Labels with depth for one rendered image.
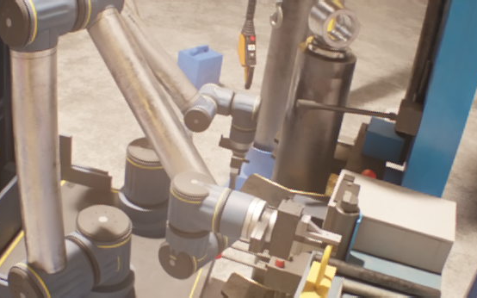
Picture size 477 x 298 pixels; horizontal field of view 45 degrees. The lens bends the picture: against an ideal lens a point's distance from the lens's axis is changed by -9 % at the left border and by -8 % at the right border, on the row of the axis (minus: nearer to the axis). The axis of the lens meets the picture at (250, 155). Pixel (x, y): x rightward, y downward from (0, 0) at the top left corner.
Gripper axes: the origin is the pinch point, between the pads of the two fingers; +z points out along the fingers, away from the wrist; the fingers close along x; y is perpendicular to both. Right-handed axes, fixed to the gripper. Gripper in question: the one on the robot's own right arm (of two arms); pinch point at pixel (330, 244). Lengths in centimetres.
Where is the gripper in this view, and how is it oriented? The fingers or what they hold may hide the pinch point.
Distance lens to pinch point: 143.2
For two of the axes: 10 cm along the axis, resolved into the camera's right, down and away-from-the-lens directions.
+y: 3.0, -4.2, 8.6
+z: 9.4, 2.8, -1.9
